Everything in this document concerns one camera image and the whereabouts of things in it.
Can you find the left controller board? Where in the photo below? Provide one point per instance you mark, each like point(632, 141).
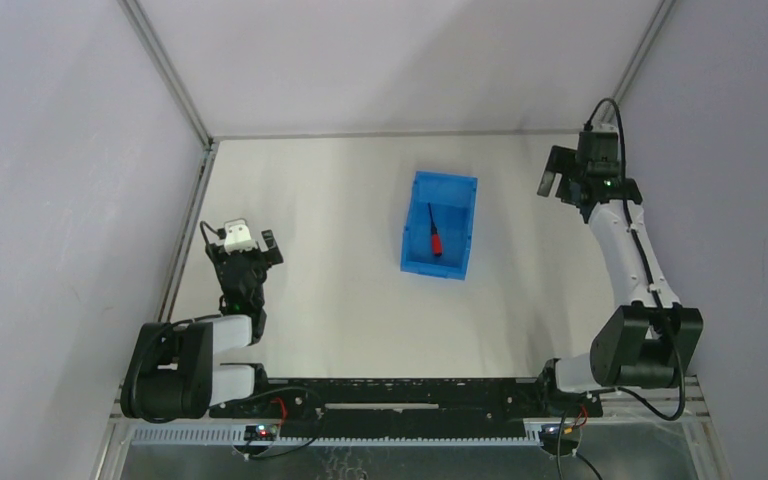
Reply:
point(260, 432)

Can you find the blue plastic bin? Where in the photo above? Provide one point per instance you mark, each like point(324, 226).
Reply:
point(453, 199)

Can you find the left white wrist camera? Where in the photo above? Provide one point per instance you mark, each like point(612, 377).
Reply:
point(238, 237)

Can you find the right controller board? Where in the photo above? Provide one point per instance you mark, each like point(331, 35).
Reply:
point(557, 442)

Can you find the controller board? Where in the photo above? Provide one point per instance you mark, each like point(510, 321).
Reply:
point(260, 432)
point(557, 442)

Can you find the red handled screwdriver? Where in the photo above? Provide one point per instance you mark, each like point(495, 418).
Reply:
point(435, 240)

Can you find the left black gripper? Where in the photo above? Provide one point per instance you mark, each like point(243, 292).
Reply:
point(247, 255)

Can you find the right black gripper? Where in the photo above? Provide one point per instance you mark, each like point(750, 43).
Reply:
point(565, 177)

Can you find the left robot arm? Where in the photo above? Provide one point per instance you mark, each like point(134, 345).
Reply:
point(173, 373)

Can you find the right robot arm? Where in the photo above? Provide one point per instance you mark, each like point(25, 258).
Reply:
point(650, 338)

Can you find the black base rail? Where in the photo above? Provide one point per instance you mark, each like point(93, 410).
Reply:
point(411, 409)

